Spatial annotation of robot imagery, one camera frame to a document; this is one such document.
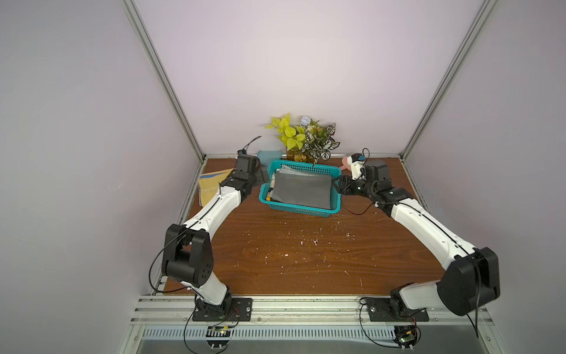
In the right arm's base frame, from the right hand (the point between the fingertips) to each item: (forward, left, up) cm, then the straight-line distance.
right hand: (338, 176), depth 81 cm
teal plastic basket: (-4, +11, -18) cm, 21 cm away
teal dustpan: (+34, +33, -23) cm, 52 cm away
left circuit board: (-48, +42, -26) cm, 69 cm away
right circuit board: (-46, -20, -25) cm, 56 cm away
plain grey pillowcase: (+6, +14, -15) cm, 21 cm away
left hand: (+6, +33, -5) cm, 33 cm away
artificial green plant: (+17, +12, +2) cm, 21 cm away
